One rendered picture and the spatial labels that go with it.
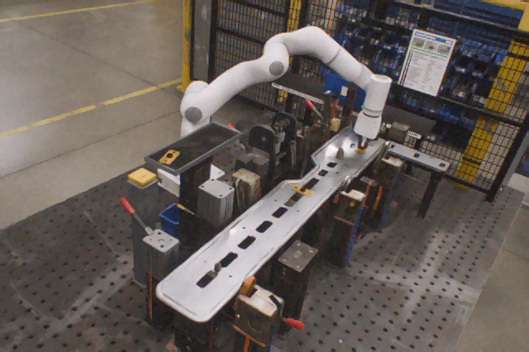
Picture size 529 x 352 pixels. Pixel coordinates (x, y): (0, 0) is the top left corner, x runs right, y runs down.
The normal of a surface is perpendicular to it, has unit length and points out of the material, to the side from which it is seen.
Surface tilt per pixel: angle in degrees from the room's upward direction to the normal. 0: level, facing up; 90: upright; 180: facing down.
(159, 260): 90
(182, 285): 0
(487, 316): 0
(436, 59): 90
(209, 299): 0
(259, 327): 90
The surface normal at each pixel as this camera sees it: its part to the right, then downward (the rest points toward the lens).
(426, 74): -0.53, 0.42
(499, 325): 0.12, -0.82
